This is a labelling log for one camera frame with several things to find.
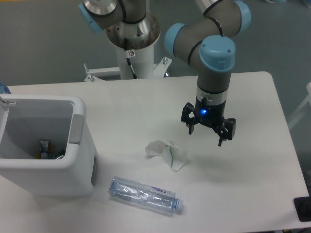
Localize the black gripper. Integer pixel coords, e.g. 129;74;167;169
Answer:
181;98;236;147

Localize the white paper tissue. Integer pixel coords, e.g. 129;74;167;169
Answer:
145;140;188;172

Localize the crushed clear plastic bottle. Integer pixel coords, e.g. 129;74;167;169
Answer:
108;176;183;216

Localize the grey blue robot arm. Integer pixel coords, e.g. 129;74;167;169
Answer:
78;0;251;142

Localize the white trash can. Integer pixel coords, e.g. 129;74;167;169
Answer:
0;94;96;196

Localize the black device at table edge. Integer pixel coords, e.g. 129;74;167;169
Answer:
294;196;311;222

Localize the white frame at right edge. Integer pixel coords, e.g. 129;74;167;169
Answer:
287;83;311;130

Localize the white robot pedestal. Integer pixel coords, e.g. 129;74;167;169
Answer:
83;14;173;82

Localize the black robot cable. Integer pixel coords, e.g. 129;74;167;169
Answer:
123;37;139;80

